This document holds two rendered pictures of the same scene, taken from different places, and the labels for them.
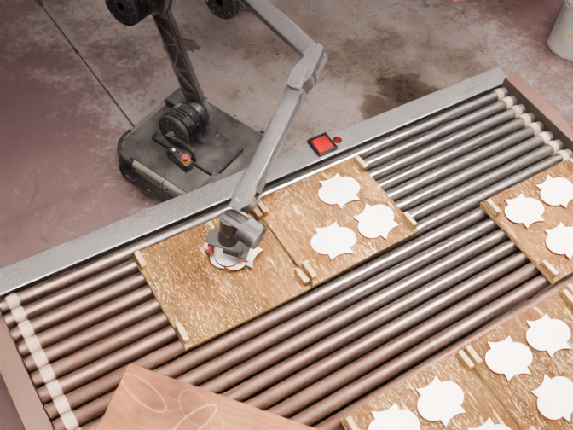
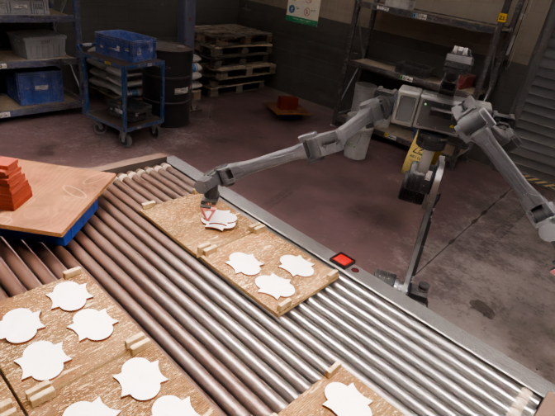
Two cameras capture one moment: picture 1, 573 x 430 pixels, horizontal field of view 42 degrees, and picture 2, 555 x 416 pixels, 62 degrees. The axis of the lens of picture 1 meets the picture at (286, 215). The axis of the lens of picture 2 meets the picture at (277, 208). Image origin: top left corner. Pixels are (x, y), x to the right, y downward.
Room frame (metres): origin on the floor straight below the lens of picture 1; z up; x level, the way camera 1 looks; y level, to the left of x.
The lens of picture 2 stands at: (1.19, -1.56, 1.97)
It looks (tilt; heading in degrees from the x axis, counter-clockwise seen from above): 29 degrees down; 81
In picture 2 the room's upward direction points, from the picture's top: 9 degrees clockwise
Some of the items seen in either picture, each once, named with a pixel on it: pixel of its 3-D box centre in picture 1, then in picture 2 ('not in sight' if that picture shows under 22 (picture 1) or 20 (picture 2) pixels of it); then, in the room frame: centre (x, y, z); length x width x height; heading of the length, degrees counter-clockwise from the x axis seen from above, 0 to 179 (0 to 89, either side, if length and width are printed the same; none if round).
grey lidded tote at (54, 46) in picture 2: not in sight; (38, 44); (-0.80, 3.96, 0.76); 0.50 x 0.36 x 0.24; 50
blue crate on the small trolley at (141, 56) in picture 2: not in sight; (125, 45); (0.24, 3.43, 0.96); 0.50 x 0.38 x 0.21; 149
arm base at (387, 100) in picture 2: not in sight; (381, 106); (1.89, 0.36, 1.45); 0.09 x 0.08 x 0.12; 154
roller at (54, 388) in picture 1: (342, 250); (244, 278); (1.33, -0.19, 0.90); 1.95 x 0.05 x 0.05; 131
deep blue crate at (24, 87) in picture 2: not in sight; (34, 82); (-0.89, 3.94, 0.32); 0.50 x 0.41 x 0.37; 40
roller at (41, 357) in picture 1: (324, 227); (263, 268); (1.41, -0.13, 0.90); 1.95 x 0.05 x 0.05; 131
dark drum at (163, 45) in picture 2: not in sight; (167, 84); (0.58, 4.05, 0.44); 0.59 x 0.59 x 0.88
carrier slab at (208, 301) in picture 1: (221, 272); (201, 219); (1.15, 0.16, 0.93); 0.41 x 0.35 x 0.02; 130
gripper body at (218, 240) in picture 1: (228, 235); (211, 191); (1.19, 0.15, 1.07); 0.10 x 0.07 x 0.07; 84
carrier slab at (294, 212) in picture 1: (334, 217); (269, 267); (1.43, -0.15, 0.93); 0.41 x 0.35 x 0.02; 132
